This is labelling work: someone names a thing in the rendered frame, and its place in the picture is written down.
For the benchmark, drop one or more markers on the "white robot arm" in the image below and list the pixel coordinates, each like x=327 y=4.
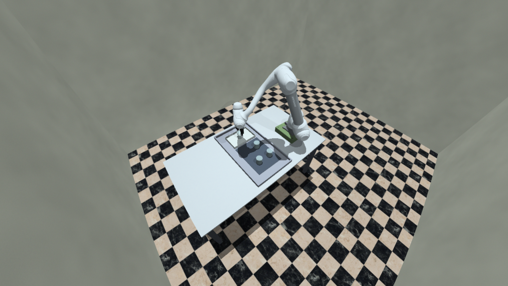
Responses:
x=287 y=81

